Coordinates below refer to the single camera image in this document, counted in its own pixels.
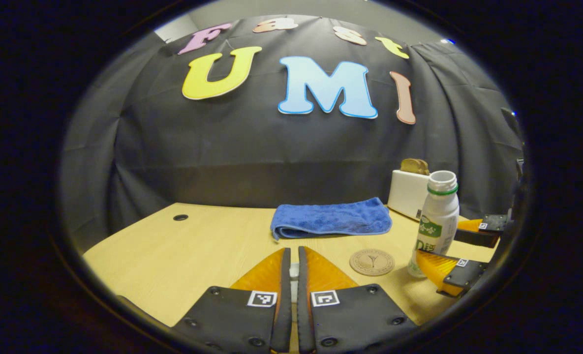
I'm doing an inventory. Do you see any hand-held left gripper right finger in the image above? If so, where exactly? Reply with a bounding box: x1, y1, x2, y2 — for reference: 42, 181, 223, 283
297, 246, 419, 354

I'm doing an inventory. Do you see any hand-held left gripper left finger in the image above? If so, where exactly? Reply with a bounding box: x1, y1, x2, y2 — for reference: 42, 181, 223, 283
172, 247, 292, 354

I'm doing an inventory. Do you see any white plastic water bottle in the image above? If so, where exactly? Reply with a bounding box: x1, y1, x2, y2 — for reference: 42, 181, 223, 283
408, 171, 460, 279

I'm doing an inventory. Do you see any round wooden coaster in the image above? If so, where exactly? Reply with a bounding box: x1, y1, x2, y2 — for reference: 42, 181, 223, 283
349, 249, 396, 277

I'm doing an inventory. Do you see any white toaster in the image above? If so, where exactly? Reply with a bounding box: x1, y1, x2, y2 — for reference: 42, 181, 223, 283
387, 170, 432, 221

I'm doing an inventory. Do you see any blue folded towel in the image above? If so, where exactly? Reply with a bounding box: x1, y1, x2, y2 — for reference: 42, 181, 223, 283
270, 198, 393, 241

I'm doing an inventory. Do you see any black backdrop cloth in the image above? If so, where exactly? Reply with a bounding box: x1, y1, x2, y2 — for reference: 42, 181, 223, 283
60, 15, 525, 246

